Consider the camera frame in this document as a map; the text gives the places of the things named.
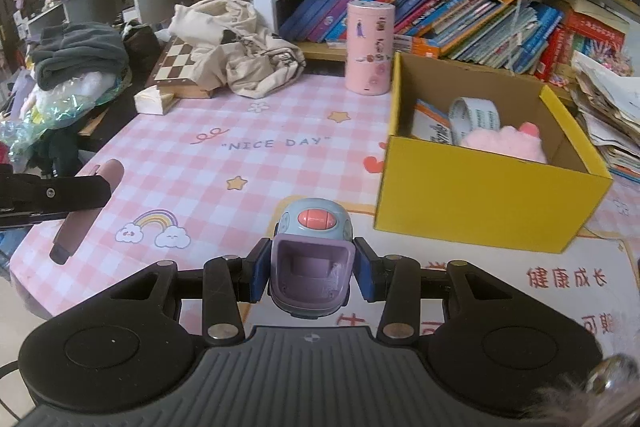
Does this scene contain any stack of papers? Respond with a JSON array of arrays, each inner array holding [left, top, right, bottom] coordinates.
[[570, 52, 640, 182]]

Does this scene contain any yellow cardboard box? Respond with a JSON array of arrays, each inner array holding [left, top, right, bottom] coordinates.
[[374, 52, 614, 255]]

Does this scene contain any black bag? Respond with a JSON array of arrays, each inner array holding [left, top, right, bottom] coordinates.
[[122, 22, 161, 72]]

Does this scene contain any orange box on shelf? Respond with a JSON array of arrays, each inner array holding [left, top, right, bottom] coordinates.
[[392, 36, 441, 58]]

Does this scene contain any wooden chessboard box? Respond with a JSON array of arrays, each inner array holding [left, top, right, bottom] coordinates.
[[145, 38, 218, 100]]

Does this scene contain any white printed tape roll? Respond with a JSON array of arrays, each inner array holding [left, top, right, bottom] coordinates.
[[448, 97, 502, 145]]

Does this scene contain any pink plush heart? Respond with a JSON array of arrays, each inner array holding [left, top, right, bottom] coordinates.
[[459, 122, 548, 165]]

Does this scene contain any pink checked tablecloth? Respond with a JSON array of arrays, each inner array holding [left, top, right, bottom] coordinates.
[[10, 74, 640, 348]]

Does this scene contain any iridescent plastic bag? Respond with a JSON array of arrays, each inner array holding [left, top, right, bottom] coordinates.
[[0, 72, 131, 158]]

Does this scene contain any orange white carton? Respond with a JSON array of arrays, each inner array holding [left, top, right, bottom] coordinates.
[[412, 99, 456, 146]]

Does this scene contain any grey cloth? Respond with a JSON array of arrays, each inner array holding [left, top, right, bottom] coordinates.
[[32, 23, 128, 90]]

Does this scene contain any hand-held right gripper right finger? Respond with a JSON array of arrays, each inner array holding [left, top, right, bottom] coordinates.
[[354, 237, 521, 342]]

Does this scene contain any beige cloth bag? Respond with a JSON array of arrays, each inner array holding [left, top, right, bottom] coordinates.
[[168, 0, 307, 98]]

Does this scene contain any brown oblong case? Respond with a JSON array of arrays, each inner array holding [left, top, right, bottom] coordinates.
[[49, 159, 126, 265]]

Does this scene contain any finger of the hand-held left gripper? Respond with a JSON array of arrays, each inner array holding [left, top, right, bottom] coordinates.
[[0, 164, 112, 228]]

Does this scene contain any grey furry cuff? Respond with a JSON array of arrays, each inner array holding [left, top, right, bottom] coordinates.
[[525, 352, 640, 427]]

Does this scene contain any blue purple toy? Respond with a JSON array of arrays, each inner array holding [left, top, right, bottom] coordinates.
[[267, 197, 357, 319]]

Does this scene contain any row of colourful books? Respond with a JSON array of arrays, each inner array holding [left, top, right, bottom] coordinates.
[[279, 0, 628, 88]]

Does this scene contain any pink cylinder tumbler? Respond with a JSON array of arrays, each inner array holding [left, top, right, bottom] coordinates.
[[344, 0, 397, 95]]

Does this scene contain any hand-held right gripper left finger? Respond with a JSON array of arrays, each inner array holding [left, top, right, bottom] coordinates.
[[107, 237, 273, 347]]

